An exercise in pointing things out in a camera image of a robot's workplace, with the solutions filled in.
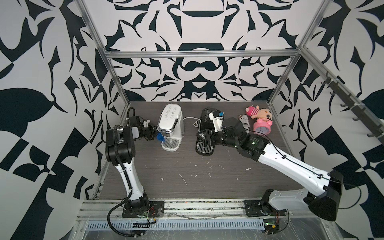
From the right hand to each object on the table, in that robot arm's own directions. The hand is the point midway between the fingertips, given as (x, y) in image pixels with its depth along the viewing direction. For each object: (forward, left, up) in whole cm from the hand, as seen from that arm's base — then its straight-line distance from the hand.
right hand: (199, 132), depth 70 cm
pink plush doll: (+30, -41, -22) cm, 55 cm away
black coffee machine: (-4, -3, +6) cm, 8 cm away
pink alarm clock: (+18, -42, -22) cm, 50 cm away
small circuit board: (-34, -33, -30) cm, 56 cm away
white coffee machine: (+8, +14, -6) cm, 18 cm away
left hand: (+20, +24, -24) cm, 39 cm away
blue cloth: (+10, +23, -19) cm, 31 cm away
